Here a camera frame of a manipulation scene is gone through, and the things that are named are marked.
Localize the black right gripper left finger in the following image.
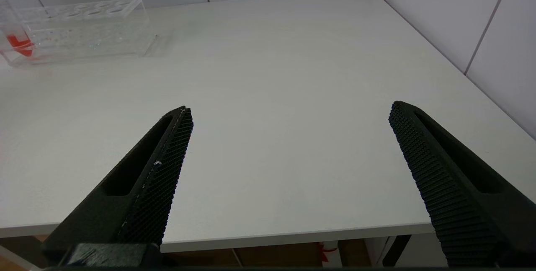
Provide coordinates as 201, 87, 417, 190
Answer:
42, 106, 194, 266

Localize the white table leg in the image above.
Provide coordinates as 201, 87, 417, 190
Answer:
320, 241, 342, 268

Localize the black slanted bar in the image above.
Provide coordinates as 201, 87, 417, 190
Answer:
382, 234, 413, 267

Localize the test tube with red pigment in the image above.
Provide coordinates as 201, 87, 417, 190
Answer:
0, 0, 35, 58

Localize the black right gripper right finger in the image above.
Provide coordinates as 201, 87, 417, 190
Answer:
389, 101, 536, 268

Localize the clear plastic test tube rack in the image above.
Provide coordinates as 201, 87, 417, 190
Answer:
0, 0, 158, 67

